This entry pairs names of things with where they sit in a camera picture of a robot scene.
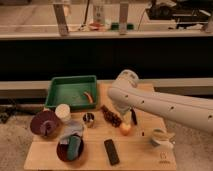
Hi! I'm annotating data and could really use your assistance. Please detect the teal sponge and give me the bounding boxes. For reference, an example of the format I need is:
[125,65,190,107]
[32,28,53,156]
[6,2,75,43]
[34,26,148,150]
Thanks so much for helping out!
[67,135,81,161]

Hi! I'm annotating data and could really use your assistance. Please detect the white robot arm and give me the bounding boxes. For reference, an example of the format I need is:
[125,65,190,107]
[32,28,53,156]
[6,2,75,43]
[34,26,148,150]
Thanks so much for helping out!
[107,69,213,133]

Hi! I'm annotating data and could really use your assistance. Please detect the purple bowl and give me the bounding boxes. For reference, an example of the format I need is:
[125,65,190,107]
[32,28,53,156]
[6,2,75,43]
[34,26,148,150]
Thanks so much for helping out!
[30,111,60,136]

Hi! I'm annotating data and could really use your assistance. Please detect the red-brown bowl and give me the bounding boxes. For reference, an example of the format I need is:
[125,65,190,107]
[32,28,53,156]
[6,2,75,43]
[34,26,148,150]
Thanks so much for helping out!
[56,137,84,162]

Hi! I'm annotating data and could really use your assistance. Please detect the orange carrot toy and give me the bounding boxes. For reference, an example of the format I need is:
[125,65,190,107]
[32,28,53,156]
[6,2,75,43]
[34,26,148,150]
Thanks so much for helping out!
[84,92,94,103]

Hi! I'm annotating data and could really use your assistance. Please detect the black dish brush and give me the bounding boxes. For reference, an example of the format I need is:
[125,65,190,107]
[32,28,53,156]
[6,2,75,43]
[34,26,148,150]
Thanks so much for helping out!
[130,109,137,125]

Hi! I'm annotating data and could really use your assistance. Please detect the small metal cup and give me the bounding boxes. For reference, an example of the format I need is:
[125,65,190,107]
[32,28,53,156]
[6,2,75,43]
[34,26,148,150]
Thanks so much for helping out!
[83,113,95,128]

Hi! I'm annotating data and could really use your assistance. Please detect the green plastic tray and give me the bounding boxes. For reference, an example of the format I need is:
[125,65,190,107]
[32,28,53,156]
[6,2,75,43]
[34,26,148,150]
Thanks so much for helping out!
[45,75,98,110]

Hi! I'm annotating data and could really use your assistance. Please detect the orange fruit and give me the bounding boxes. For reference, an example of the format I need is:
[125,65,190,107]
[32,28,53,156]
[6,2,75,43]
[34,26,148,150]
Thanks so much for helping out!
[119,123,132,136]

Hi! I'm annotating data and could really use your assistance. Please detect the white cup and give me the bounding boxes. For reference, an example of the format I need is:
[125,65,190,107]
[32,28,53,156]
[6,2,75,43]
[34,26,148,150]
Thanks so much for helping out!
[55,104,71,122]

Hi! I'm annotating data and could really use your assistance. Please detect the grey cloth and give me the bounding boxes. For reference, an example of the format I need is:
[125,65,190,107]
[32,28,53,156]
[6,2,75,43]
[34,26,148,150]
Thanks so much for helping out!
[59,120,84,145]

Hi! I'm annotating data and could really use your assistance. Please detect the black remote control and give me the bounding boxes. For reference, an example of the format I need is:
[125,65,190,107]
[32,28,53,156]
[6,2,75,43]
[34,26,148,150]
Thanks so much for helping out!
[104,139,120,165]

